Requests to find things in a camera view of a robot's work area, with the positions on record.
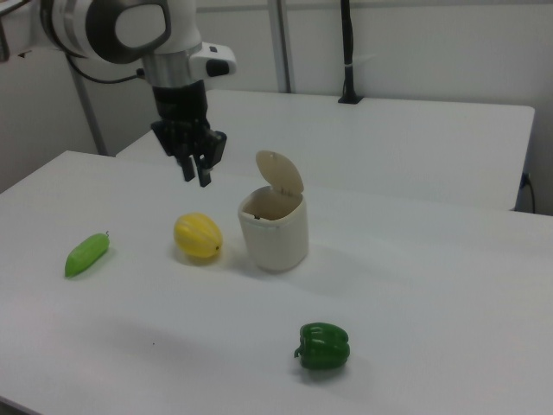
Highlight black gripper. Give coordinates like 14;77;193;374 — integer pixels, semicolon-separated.
150;80;228;188

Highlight beige garbage bin lid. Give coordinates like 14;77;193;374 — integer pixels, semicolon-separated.
255;149;305;196

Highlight cream plastic garbage bin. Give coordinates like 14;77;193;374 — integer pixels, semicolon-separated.
237;186;310;273

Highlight yellow striped toy melon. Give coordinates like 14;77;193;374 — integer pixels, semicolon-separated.
173;211;224;259

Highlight light green toy cucumber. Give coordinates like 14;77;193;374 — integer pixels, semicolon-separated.
64;232;112;279

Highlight dark green toy bell pepper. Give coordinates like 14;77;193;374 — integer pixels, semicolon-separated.
294;322;350;371

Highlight grey metal frame post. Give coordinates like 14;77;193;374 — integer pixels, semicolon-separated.
67;54;109;156
266;0;296;94

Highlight black robot wrist cable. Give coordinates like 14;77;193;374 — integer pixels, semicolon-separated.
64;50;146;84

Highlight black camera stand pole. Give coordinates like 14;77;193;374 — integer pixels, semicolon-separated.
337;0;365;105

